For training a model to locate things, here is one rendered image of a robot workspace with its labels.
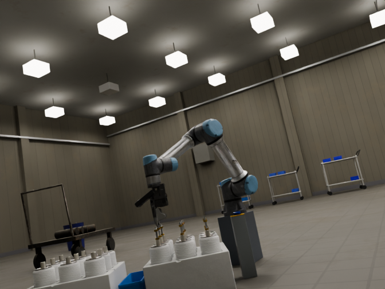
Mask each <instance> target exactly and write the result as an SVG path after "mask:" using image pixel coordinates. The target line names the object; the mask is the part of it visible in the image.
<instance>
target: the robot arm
mask: <svg viewBox="0 0 385 289"><path fill-rule="evenodd" d="M222 133H223V127H222V125H221V124H220V122H219V121H217V120H215V119H209V120H205V121H204V122H202V123H200V124H198V125H196V126H194V127H193V128H192V129H191V130H189V131H188V132H187V133H186V134H185V135H183V136H182V139H181V140H180V141H179V142H178V143H176V144H175V145H174V146H172V147H171V148H170V149H169V150H167V151H166V152H165V153H164V154H163V155H161V156H160V157H159V158H157V156H156V155H154V154H152V155H146V156H145V157H143V166H144V172H145V176H146V183H147V185H148V186H147V187H148V189H151V188H152V190H150V191H149V192H148V193H147V194H146V195H144V196H143V197H142V198H141V199H139V200H137V202H136V203H135V206H136V207H138V208H139V207H141V206H143V204H144V203H145V202H147V201H148V200H149V199H150V204H151V209H152V215H153V218H154V222H155V225H156V226H157V227H160V222H159V221H160V220H162V219H164V218H166V217H167V215H166V214H165V213H162V210H161V208H158V207H164V206H168V198H167V194H166V191H165V185H164V183H162V184H160V183H161V179H160V175H161V174H164V173H166V172H172V171H176V170H177V168H178V161H177V159H178V158H179V157H180V156H181V155H182V154H184V153H185V152H186V151H187V150H188V149H192V148H193V147H194V146H196V145H198V144H200V143H203V142H205V143H206V144H207V145H208V146H211V147H212V149H213V150H214V152H215V153H216V155H217V156H218V158H219V159H220V161H221V162H222V164H223V165H224V167H225V168H226V170H227V171H228V173H229V174H230V176H231V178H228V179H225V180H223V181H222V182H221V190H222V195H223V200H224V204H225V205H224V211H223V214H224V216H232V215H233V212H239V211H240V214H241V213H246V212H247V210H246V207H245V206H244V204H243V202H242V199H241V197H242V196H247V195H251V194H254V193H255V192H256V191H257V188H258V182H257V179H256V177H255V176H253V175H249V173H248V172H247V171H246V170H243V169H242V167H241V166H240V164H239V163H238V161H237V160H236V158H235V157H234V155H233V153H232V152H231V151H230V149H229V148H228V146H227V144H226V143H225V141H224V140H223V134H222ZM156 188H157V190H155V189H156Z"/></svg>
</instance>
